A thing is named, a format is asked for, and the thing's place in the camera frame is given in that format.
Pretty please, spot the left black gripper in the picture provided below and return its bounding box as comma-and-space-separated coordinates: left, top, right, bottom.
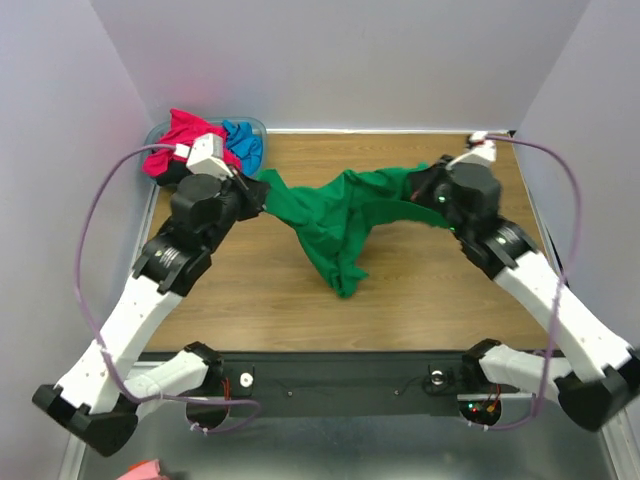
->
203, 162, 271, 252

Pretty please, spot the green t shirt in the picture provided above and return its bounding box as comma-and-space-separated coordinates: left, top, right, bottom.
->
258, 167, 449, 299

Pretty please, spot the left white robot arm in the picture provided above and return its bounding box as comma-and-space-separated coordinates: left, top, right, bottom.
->
32, 173, 270, 457

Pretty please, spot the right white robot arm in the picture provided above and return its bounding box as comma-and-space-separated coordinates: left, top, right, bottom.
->
408, 162, 639, 432

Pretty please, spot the blue t shirt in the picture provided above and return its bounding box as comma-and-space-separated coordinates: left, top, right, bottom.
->
222, 120, 264, 176

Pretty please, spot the black t shirt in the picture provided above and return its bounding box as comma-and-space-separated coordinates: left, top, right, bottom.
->
154, 160, 192, 187

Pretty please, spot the pink t shirt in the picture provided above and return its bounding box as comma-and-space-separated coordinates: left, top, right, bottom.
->
142, 108, 243, 179

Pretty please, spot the translucent blue plastic bin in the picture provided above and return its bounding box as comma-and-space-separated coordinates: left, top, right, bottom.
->
142, 117, 268, 177

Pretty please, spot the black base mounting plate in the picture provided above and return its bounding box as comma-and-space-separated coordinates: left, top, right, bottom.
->
189, 351, 511, 418

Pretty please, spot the pink cloth at bottom edge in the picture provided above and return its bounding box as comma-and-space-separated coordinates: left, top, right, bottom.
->
117, 459, 168, 480

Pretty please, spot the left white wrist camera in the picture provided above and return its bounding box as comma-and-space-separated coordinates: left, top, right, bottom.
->
174, 133, 234, 180

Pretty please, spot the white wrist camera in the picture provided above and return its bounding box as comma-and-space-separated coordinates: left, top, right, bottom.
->
174, 133, 234, 180
446, 131, 497, 170

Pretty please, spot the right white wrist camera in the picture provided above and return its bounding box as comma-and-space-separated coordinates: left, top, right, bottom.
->
446, 131, 497, 170

